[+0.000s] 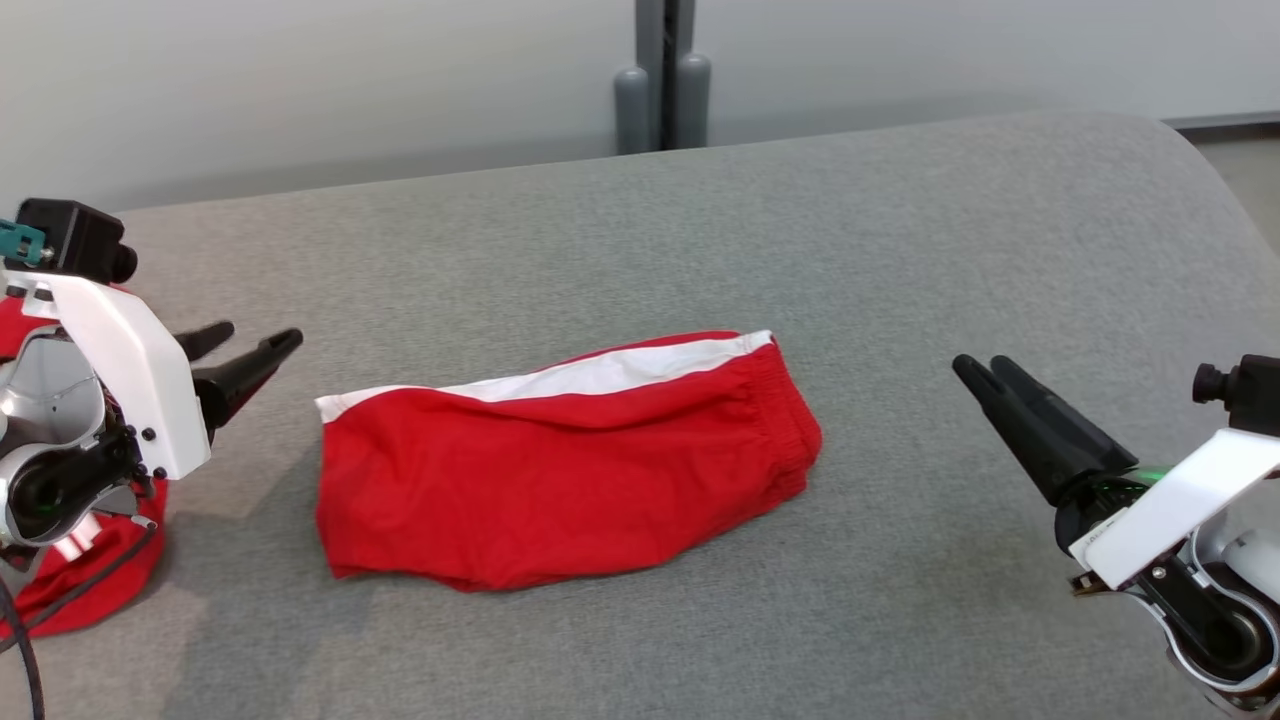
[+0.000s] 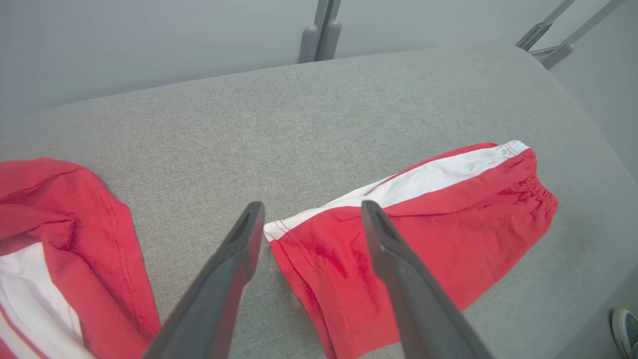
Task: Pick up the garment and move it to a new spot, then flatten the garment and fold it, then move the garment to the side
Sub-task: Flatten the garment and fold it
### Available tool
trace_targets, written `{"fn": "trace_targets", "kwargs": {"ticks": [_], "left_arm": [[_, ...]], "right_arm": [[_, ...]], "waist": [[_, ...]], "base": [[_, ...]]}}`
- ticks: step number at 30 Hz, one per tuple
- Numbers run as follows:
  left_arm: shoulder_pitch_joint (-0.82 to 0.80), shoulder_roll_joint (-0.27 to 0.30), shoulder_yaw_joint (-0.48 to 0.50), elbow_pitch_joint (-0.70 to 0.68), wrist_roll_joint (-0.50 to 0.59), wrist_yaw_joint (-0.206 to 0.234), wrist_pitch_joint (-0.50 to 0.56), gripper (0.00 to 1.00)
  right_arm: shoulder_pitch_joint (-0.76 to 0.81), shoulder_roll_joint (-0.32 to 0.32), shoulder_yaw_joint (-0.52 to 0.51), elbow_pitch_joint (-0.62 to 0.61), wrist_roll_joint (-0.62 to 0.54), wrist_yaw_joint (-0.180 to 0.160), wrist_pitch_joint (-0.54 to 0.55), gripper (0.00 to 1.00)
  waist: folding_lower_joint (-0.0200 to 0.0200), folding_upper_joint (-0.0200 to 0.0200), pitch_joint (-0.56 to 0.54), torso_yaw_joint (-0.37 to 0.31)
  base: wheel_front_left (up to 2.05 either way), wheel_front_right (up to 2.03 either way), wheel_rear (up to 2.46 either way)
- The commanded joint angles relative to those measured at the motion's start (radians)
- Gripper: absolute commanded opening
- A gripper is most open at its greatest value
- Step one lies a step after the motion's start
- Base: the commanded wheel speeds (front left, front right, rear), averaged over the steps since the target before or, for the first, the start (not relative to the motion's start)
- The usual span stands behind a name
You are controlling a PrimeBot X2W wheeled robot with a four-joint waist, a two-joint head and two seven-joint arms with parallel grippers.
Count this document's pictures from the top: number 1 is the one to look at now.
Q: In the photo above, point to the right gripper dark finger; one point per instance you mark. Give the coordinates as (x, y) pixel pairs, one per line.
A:
(1020, 440)
(1070, 425)

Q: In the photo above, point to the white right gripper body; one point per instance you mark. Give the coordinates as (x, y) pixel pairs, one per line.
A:
(1180, 500)

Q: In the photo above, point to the red shorts white side stripe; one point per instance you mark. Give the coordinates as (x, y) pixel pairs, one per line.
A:
(560, 480)

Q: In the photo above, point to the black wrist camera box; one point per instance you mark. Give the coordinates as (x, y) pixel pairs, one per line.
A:
(1250, 395)
(75, 240)

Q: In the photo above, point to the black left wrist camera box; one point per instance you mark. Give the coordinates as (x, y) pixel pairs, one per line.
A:
(75, 240)

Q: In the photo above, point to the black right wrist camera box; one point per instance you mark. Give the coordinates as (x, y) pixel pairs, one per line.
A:
(1250, 395)

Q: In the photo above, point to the red basketball jersey white sleeves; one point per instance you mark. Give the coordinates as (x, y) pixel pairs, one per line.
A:
(90, 590)

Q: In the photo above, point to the grey partition post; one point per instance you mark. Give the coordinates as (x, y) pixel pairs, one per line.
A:
(665, 80)

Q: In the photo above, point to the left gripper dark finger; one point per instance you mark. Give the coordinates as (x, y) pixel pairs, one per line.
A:
(205, 338)
(245, 370)

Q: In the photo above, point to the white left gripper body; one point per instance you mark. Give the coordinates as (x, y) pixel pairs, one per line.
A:
(130, 350)

